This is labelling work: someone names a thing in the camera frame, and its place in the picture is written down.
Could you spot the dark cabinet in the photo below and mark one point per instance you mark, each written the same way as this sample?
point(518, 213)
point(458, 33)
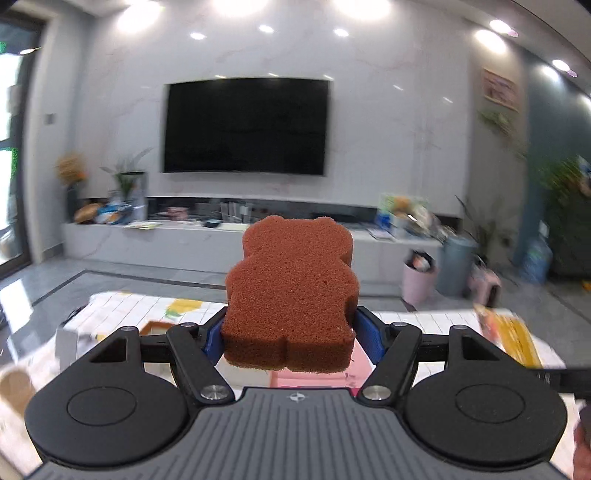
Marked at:
point(572, 249)

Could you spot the blue water bottle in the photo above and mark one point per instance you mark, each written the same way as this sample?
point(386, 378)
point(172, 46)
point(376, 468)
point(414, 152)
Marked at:
point(535, 263)

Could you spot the framed wall picture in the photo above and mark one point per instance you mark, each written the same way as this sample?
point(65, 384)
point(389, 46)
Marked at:
point(499, 88)

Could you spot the yellow patterned plastic bag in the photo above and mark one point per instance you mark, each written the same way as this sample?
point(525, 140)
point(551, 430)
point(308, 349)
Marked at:
point(512, 337)

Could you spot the glass sliding door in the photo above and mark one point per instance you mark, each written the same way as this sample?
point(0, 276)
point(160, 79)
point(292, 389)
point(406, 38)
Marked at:
point(18, 161)

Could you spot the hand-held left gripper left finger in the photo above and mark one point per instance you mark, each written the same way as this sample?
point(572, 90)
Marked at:
point(211, 341)

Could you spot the grey trash bin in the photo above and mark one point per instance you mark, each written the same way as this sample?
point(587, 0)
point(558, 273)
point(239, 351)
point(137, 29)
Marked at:
point(457, 267)

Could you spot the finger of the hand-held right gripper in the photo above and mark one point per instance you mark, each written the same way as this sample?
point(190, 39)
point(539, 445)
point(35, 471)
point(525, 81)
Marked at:
point(572, 382)

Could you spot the brown bear-shaped sponge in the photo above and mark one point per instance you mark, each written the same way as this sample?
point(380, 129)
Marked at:
point(291, 295)

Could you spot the brown bread loaf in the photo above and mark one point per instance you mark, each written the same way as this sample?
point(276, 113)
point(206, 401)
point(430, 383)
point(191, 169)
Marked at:
point(87, 213)

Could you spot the blue snack packet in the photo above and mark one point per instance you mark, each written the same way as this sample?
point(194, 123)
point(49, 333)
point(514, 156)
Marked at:
point(115, 213)

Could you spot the pink trash bin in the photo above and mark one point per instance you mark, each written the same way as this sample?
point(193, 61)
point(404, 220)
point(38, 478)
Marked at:
point(418, 286)

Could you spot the dried flowers in vase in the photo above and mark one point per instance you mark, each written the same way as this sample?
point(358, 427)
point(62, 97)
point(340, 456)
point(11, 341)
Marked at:
point(71, 170)

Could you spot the hanging vine plant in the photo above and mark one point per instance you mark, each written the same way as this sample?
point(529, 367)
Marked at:
point(501, 124)

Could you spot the lemon print tablecloth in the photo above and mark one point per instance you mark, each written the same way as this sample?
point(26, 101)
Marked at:
point(138, 309)

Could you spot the long-leaf potted plant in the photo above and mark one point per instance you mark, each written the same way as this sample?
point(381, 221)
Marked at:
point(485, 230)

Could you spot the grey marble television console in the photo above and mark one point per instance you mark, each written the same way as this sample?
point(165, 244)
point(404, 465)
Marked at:
point(184, 249)

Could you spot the pink small appliance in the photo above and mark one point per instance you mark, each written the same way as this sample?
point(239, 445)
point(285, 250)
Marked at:
point(485, 284)

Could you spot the black television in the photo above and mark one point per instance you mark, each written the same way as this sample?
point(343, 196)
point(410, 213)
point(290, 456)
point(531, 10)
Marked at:
point(244, 127)

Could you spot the leafy green plant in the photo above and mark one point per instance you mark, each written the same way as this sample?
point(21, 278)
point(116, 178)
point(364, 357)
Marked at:
point(563, 194)

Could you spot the green plant in glass vase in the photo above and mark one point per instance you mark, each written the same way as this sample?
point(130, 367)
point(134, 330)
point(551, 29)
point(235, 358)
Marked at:
point(127, 184)

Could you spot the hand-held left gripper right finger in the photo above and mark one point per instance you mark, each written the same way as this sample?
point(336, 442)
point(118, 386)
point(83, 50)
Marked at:
point(369, 337)

